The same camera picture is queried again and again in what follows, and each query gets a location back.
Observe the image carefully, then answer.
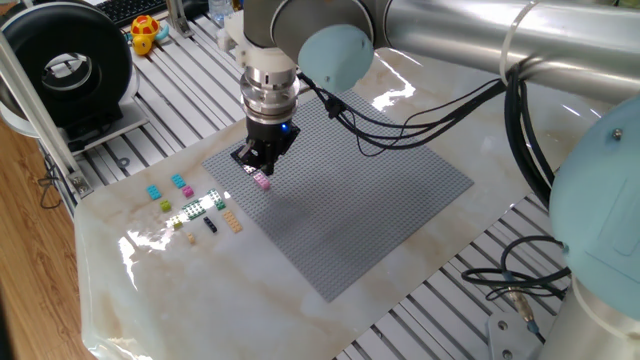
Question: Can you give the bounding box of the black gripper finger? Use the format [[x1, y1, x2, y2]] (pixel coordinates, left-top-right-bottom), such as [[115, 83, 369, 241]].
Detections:
[[238, 141, 262, 164], [256, 146, 282, 176]]

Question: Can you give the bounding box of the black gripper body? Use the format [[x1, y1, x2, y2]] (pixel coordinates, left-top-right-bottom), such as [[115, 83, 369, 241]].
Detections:
[[245, 118, 302, 154]]

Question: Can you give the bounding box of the large black Lego plate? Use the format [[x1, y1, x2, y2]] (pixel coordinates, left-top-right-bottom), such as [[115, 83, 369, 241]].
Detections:
[[229, 143, 260, 175]]

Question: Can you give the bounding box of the long tan Lego brick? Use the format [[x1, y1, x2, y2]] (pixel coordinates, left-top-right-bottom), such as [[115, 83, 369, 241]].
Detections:
[[222, 210, 244, 235]]

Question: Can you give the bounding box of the square green Lego plate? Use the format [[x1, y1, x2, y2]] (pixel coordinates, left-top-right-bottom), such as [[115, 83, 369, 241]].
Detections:
[[181, 198, 207, 221]]

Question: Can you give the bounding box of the grey Lego baseplate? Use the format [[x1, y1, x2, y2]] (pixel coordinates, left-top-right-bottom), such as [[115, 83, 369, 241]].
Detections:
[[201, 89, 475, 303]]

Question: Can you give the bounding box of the clear plastic bottle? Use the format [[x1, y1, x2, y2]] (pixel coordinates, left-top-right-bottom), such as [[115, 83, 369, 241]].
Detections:
[[207, 0, 236, 26]]

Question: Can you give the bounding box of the marble pattern table cover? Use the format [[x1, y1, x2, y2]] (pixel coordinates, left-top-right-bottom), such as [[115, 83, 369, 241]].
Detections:
[[74, 47, 616, 360]]

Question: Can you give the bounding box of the yellow toy turtle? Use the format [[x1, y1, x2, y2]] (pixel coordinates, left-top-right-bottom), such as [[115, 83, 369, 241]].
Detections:
[[124, 14, 170, 56]]

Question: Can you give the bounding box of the black keyboard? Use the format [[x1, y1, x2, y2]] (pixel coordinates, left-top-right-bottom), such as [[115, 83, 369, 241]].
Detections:
[[94, 0, 170, 27]]

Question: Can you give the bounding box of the white zip tie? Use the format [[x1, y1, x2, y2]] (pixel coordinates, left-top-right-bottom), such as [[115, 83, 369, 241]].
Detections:
[[498, 0, 540, 87]]

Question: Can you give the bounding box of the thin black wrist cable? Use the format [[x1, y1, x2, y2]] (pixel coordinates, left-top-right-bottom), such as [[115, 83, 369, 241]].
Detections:
[[298, 72, 507, 157]]

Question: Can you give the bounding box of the aluminium frame profile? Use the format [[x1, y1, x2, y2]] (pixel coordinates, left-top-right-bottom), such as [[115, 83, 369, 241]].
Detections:
[[0, 32, 95, 200]]

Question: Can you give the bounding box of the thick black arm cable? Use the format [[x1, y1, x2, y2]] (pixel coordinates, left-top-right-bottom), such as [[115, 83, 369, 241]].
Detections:
[[502, 64, 557, 207]]

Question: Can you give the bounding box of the black base cable with plug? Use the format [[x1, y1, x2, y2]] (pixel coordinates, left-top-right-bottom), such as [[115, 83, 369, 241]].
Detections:
[[460, 234, 572, 344]]

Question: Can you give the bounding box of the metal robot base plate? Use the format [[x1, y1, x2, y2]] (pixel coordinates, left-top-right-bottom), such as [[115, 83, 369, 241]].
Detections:
[[484, 312, 546, 360]]

